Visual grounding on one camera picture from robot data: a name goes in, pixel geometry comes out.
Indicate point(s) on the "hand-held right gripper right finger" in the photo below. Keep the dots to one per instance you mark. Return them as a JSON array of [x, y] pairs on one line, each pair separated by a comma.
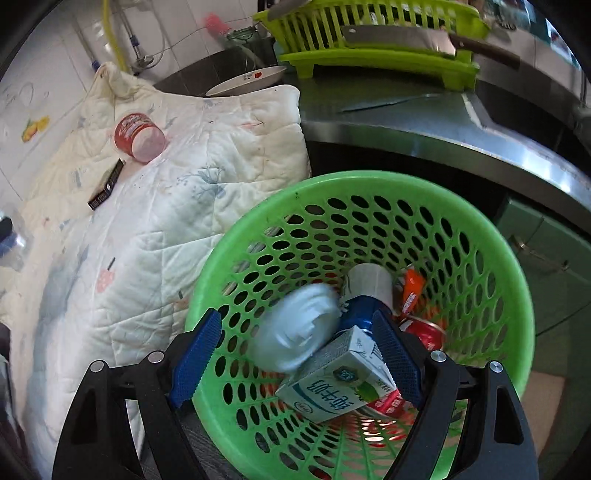
[[397, 355]]

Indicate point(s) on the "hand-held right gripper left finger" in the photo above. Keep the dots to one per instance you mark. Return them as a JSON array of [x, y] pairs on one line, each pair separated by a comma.
[[198, 355]]

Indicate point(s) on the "red aluminium drink can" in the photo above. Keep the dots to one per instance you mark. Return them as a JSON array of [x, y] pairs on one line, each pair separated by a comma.
[[427, 334]]

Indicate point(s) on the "red gold cigarette box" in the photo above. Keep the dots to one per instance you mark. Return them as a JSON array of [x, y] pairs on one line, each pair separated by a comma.
[[392, 404]]

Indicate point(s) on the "orange wrapper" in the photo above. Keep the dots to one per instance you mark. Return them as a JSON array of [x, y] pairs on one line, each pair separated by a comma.
[[411, 290]]

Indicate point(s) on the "white green milk carton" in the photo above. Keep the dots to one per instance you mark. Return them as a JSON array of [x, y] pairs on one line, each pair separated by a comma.
[[332, 387]]

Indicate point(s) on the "blue silver drink can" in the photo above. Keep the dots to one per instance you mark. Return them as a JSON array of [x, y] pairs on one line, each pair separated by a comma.
[[369, 286]]

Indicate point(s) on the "white plastic lid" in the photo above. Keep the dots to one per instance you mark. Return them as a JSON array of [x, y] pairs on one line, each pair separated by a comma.
[[295, 327]]

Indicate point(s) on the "green plastic basket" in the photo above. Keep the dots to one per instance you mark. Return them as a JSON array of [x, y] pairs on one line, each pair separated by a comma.
[[369, 217]]

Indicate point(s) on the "cream quilted printed mat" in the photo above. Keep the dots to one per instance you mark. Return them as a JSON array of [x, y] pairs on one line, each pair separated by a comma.
[[138, 258]]

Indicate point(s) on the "green cabinet door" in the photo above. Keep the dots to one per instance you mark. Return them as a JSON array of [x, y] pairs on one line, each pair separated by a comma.
[[554, 286]]

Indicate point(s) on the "small black box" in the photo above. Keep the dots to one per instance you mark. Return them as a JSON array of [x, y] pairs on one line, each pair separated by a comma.
[[108, 182]]

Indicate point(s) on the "red paper cup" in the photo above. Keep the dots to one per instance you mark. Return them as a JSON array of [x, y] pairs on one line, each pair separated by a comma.
[[134, 134]]

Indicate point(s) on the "slim steel knife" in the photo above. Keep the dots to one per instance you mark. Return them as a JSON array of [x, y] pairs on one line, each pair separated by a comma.
[[392, 102]]

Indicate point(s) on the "white plate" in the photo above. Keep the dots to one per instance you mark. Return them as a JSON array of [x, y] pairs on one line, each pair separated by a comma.
[[249, 81]]

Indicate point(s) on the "green plastic dish rack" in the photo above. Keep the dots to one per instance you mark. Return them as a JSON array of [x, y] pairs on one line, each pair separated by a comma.
[[369, 62]]

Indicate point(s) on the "green glass dish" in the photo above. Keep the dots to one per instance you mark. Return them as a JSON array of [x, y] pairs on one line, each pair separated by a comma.
[[242, 34]]

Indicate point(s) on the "pink brush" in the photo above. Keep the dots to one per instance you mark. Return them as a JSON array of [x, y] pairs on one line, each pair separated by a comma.
[[217, 23]]

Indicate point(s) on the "yellow fruit wall sticker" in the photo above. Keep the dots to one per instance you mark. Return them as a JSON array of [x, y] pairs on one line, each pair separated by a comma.
[[34, 128]]

